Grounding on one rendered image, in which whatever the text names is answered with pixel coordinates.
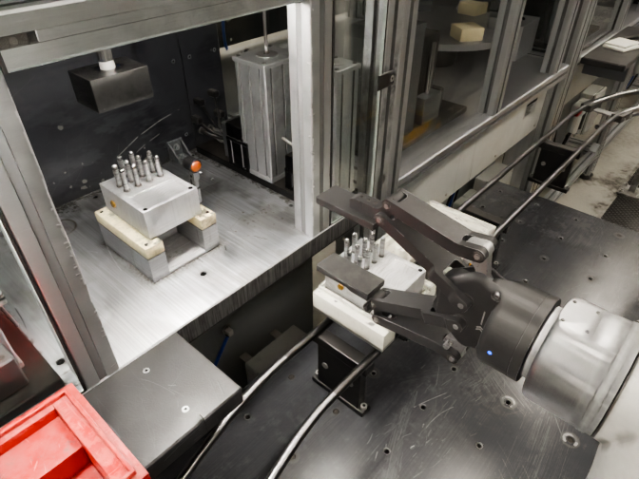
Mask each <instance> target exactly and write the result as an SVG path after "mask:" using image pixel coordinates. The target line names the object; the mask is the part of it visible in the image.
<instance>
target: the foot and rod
mask: <svg viewBox="0 0 639 479"><path fill-rule="evenodd" d="M96 56H97V59H98V63H96V64H92V65H88V66H84V67H78V68H75V69H71V70H68V75H69V78H70V81H71V84H72V87H73V90H74V93H75V96H76V100H77V102H78V103H80V104H82V105H84V106H86V107H88V108H90V109H92V110H94V111H96V112H98V113H103V112H106V111H109V110H111V109H114V108H117V107H120V106H124V105H129V104H132V103H135V102H138V101H141V100H143V99H146V98H149V97H152V96H154V95H153V91H152V86H151V82H150V78H149V73H148V68H147V65H145V64H142V63H139V62H137V61H134V60H132V59H129V58H127V57H125V56H122V57H118V58H114V59H113V56H112V52H111V48H108V49H104V50H100V51H96Z"/></svg>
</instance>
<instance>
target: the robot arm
mask: <svg viewBox="0 0 639 479"><path fill-rule="evenodd" d="M316 202H317V204H319V205H321V206H323V207H325V208H327V209H329V210H331V211H333V212H335V213H337V214H339V215H341V216H343V217H345V218H346V219H348V220H351V221H353V222H355V223H357V224H359V225H361V226H363V227H365V228H367V229H370V230H372V231H374V230H375V229H377V228H378V227H379V226H380V227H381V228H382V229H383V230H384V231H385V232H386V233H387V234H388V235H389V236H390V237H391V238H392V239H393V240H394V241H395V242H396V243H398V244H399V245H400V246H401V247H402V248H403V249H404V250H405V251H406V252H407V253H408V254H409V255H410V256H411V257H412V258H413V259H414V260H415V261H416V262H417V263H419V264H420V265H421V266H422V267H423V268H424V269H425V270H426V271H427V273H428V279H429V280H430V281H431V282H432V283H433V284H434V285H435V286H436V296H431V295H425V294H420V293H414V292H407V291H401V290H396V289H390V288H381V287H382V286H384V282H385V281H384V280H385V279H383V278H380V277H378V276H377V275H375V274H373V273H371V272H369V271H367V270H366V269H364V268H362V267H360V266H358V265H357V264H355V263H354V262H352V261H350V260H348V259H346V258H344V257H342V256H340V255H339V254H337V253H332V254H331V255H330V256H328V257H327V258H325V259H324V260H322V261H321V262H320V263H318V264H317V271H319V272H321V273H322V274H324V275H326V276H327V277H329V278H331V279H332V280H334V281H336V282H337V283H339V284H341V285H342V286H344V287H346V288H347V289H348V290H349V291H350V292H352V293H354V294H355V295H357V296H359V297H361V298H363V299H364V300H366V302H365V303H364V304H363V309H364V310H365V311H366V312H367V313H368V314H369V313H371V312H372V311H373V310H374V314H373V315H372V320H373V321H374V322H375V323H376V324H377V325H379V326H382V327H384V328H386V329H388V330H390V331H392V332H395V333H397V334H399V335H402V336H404V337H407V338H409V339H411V340H413V341H414V342H416V343H419V344H421V345H423V346H425V347H427V348H430V349H432V350H434V351H436V352H437V353H438V354H440V355H441V356H443V357H444V358H445V359H447V360H448V361H449V362H451V363H453V364H456V363H457V362H458V361H459V360H460V358H461V357H462V356H463V355H464V354H465V353H466V352H467V351H468V350H469V348H470V347H471V348H475V349H476V355H477V357H478V359H479V360H480V361H482V362H483V363H485V364H487V365H488V366H490V367H492V368H494V369H495V370H497V371H499V372H500V373H502V374H505V375H506V376H507V377H509V378H510V379H512V380H514V381H516V382H517V381H518V380H519V379H520V378H521V377H522V376H523V377H525V381H524V384H523V388H522V392H523V395H524V396H525V397H526V398H528V399H529V400H531V401H532V402H534V403H535V404H537V405H539V406H540V407H542V408H544V409H545V410H547V411H549V412H551V413H553V414H554V415H556V416H558V417H559V418H561V419H563V420H565V421H566V422H568V423H570V424H571V425H573V426H575V428H576V429H577V430H579V431H581V432H583V433H586V434H588V435H589V436H591V437H592V438H594V439H595V440H597V441H598V442H600V444H599V446H598V449H597V452H596V454H595V457H594V460H593V463H592V466H591V469H590V472H589V474H588V476H587V478H586V479H639V323H638V322H635V321H630V320H628V319H626V318H623V317H621V316H619V315H617V314H614V313H612V312H610V311H608V310H606V309H603V308H601V307H599V306H597V305H595V304H592V303H590V302H588V301H586V300H584V299H582V298H580V297H574V298H572V299H571V300H570V301H569V302H568V303H567V304H566V305H565V307H564V308H561V307H560V304H561V298H559V297H555V296H553V295H551V294H549V293H547V292H544V291H542V290H540V289H538V288H536V287H534V286H532V285H530V284H528V283H526V282H524V281H512V280H507V279H505V278H503V277H502V276H500V275H499V274H498V273H497V272H496V271H495V269H494V268H493V267H492V257H493V251H494V250H495V249H496V248H497V247H498V240H497V239H496V238H495V237H493V236H489V235H486V234H482V233H478V232H475V231H472V230H471V229H469V228H467V227H466V226H464V225H462V224H461V223H459V222H458V221H456V220H454V219H452V218H450V217H449V216H447V215H445V214H444V213H442V212H440V211H439V210H437V209H436V208H434V207H433V206H432V205H430V204H428V203H427V202H425V201H423V200H421V199H419V198H418V197H416V196H415V195H413V194H411V193H410V192H408V191H406V190H405V189H402V188H400V189H398V191H396V192H395V193H393V194H392V195H390V196H389V197H387V198H386V199H385V200H383V201H380V200H378V199H376V198H374V197H371V196H369V195H367V194H365V193H357V194H354V193H352V192H350V191H348V190H346V189H343V188H341V187H339V186H337V185H334V186H332V187H331V188H329V189H327V190H326V191H324V192H322V193H321V194H319V195H317V196H316ZM392 219H394V220H392ZM468 263H471V264H472V265H473V266H470V265H468ZM447 267H451V268H453V269H451V270H449V271H448V272H447V273H446V274H445V275H444V274H443V271H444V270H445V269H446V268H447ZM380 288H381V289H380ZM389 315H391V316H392V317H391V318H389V317H388V316H389Z"/></svg>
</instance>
